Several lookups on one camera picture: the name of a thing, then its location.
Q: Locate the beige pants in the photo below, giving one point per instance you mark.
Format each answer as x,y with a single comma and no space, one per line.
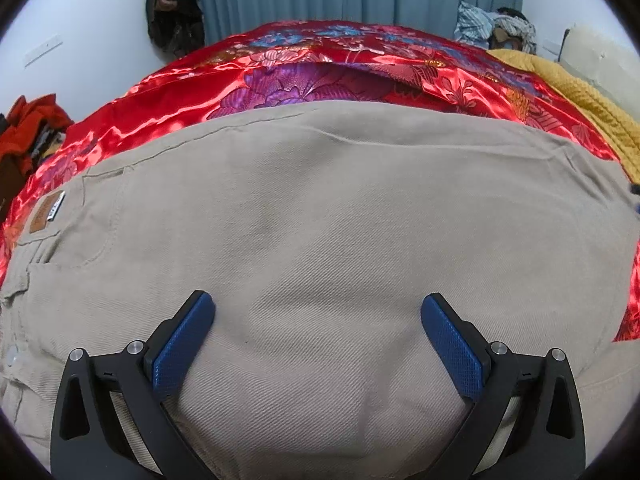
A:
320,210

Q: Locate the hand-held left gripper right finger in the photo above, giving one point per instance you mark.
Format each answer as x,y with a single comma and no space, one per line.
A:
452,342

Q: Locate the striped clothes pile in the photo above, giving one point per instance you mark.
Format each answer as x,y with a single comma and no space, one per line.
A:
472,22

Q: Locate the orange clothes pile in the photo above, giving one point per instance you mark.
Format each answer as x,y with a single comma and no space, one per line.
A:
25,130

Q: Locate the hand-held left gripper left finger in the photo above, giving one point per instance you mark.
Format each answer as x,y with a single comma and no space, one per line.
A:
182,340

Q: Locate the dark hanging clothes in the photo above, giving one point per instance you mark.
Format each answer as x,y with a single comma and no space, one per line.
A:
175,25

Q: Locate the mustard yellow blanket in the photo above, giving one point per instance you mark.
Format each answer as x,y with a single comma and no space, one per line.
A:
575,90

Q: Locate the red floral satin blanket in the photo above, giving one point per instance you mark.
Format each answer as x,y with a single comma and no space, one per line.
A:
320,75

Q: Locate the cream pillow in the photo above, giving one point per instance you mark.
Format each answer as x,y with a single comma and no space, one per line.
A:
600,55

